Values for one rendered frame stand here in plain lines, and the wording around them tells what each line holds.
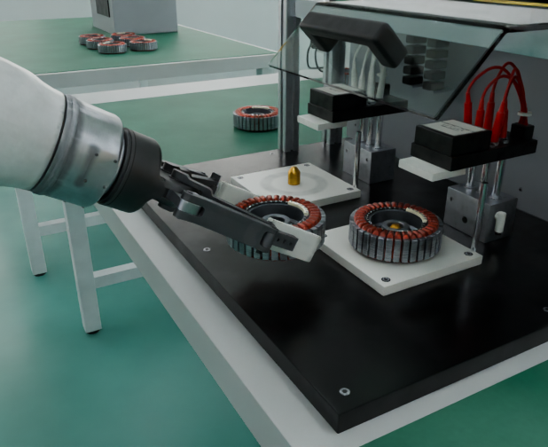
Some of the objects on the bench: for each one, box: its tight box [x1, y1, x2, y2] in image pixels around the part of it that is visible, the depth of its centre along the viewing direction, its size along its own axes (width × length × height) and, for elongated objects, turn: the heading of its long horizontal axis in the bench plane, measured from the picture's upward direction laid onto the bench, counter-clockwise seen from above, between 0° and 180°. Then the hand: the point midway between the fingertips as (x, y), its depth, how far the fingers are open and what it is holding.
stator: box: [233, 105, 278, 132], centre depth 132 cm, size 11×11×4 cm
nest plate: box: [319, 224, 482, 296], centre depth 72 cm, size 15×15×1 cm
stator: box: [348, 201, 443, 263], centre depth 71 cm, size 11×11×4 cm
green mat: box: [90, 80, 348, 166], centre depth 144 cm, size 94×61×1 cm, turn 119°
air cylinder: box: [443, 181, 518, 243], centre depth 78 cm, size 5×8×6 cm
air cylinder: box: [343, 137, 395, 184], centre depth 97 cm, size 5×8×6 cm
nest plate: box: [231, 162, 361, 207], centre depth 92 cm, size 15×15×1 cm
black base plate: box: [141, 137, 548, 434], centre depth 83 cm, size 47×64×2 cm
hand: (274, 223), depth 65 cm, fingers closed on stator, 11 cm apart
